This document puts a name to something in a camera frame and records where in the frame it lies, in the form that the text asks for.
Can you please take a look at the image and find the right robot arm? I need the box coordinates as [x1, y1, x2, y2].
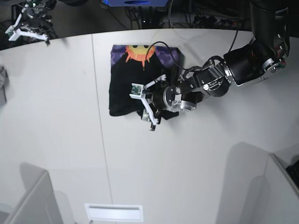
[5, 0, 57, 46]

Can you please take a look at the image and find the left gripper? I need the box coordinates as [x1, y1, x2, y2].
[135, 70, 184, 131]

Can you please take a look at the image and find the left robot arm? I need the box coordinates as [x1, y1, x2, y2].
[130, 0, 290, 130]

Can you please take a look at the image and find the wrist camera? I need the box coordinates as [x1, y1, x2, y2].
[5, 29, 21, 42]
[130, 83, 143, 98]

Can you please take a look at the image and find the white table partition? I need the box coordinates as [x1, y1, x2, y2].
[243, 154, 299, 224]
[0, 171, 63, 224]

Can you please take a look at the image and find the white power strip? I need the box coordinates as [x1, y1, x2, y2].
[161, 14, 238, 28]

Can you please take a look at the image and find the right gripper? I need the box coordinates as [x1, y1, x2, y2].
[7, 0, 53, 46]

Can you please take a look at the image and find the grey folded cloth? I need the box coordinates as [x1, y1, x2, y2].
[0, 66, 9, 107]

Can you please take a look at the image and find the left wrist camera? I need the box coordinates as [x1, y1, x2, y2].
[130, 83, 143, 98]

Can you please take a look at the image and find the black T-shirt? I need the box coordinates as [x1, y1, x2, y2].
[109, 45, 181, 117]

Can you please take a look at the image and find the black keyboard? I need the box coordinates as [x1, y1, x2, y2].
[286, 161, 299, 187]

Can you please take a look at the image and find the white slotted tray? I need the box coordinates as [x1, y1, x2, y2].
[85, 203, 143, 222]

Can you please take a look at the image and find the white table partition left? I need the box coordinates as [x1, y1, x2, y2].
[0, 171, 63, 224]

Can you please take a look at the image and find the blue box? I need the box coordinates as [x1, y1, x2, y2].
[102, 0, 168, 7]

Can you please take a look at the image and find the white table partition right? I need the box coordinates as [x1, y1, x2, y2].
[243, 154, 299, 224]

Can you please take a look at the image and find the black device with LED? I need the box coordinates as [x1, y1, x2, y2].
[141, 6, 154, 24]

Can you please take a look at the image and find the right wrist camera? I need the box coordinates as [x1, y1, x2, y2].
[5, 29, 21, 42]

